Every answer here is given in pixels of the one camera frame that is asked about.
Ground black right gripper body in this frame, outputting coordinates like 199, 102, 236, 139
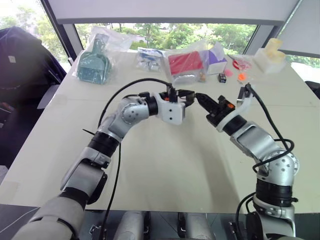
206, 95, 236, 127

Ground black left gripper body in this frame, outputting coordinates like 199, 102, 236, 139
159, 90, 187, 103

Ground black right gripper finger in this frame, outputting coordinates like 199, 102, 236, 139
195, 92, 216, 107
198, 98, 213, 115

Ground silver foil packet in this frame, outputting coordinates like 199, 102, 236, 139
172, 73, 197, 86

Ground red box in plastic bag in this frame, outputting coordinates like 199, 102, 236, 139
162, 39, 208, 85

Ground white and purple box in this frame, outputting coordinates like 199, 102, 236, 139
199, 42, 228, 76

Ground bag of blue white parts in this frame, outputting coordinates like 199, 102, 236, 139
136, 47, 166, 72

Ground cream foam block bag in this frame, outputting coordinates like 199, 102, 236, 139
253, 37, 287, 75

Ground teal tool in plastic bag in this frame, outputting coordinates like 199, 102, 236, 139
72, 26, 133, 86

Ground teal plastic scoop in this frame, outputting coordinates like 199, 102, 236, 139
76, 33, 113, 85

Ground black object at table side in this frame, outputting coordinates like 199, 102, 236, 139
304, 80, 320, 100

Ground grey rounded shape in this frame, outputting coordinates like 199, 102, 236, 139
184, 213, 216, 240
119, 211, 146, 240

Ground dark chair with jacket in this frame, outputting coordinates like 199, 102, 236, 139
0, 26, 67, 171

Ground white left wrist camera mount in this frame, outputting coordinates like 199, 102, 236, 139
153, 91, 186, 126

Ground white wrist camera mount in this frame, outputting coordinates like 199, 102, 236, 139
153, 91, 186, 126
216, 84, 256, 133

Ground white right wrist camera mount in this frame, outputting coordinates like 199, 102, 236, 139
216, 84, 256, 133

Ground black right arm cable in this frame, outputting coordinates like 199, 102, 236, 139
235, 83, 295, 240

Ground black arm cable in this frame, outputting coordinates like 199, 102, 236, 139
235, 83, 295, 240
97, 78, 176, 240

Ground red handled scissors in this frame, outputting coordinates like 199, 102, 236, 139
227, 54, 252, 70

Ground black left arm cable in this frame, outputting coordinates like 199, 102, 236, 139
97, 78, 176, 240

